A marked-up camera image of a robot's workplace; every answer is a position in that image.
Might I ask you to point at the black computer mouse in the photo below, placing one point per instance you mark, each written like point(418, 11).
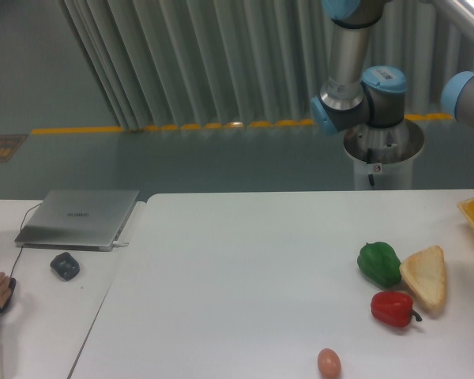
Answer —
point(12, 287)

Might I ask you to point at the triangular bread slice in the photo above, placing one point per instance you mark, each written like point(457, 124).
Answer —
point(424, 272)

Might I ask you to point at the dark grey small case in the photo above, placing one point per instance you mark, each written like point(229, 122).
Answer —
point(65, 266)

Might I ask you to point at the grey pleated curtain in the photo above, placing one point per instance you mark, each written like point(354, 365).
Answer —
point(180, 63)

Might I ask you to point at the green bell pepper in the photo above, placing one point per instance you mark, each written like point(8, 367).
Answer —
point(380, 264)

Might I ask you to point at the brown egg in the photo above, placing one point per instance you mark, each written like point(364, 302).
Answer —
point(329, 365)

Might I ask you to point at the red bell pepper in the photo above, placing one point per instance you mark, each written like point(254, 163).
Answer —
point(394, 308)

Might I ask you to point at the silver laptop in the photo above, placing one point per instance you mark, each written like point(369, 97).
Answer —
point(78, 219)

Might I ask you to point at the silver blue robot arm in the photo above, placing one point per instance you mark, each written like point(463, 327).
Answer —
point(370, 103)

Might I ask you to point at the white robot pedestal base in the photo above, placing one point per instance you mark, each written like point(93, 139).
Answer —
point(383, 159)

